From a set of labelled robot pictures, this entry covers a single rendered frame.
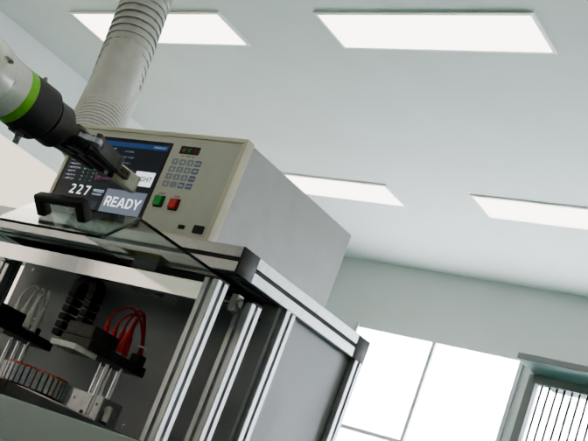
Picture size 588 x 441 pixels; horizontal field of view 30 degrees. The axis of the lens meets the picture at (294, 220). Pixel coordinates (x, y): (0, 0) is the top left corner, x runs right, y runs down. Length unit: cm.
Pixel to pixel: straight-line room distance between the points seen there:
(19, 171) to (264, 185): 585
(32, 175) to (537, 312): 394
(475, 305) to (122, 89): 592
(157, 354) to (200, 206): 28
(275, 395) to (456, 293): 719
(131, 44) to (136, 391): 171
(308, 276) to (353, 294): 741
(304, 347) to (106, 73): 165
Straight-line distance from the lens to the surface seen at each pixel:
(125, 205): 202
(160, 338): 200
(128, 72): 343
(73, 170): 216
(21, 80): 169
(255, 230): 196
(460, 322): 894
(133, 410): 198
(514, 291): 887
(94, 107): 329
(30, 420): 139
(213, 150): 195
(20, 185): 777
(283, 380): 193
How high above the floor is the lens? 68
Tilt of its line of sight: 16 degrees up
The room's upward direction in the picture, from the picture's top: 21 degrees clockwise
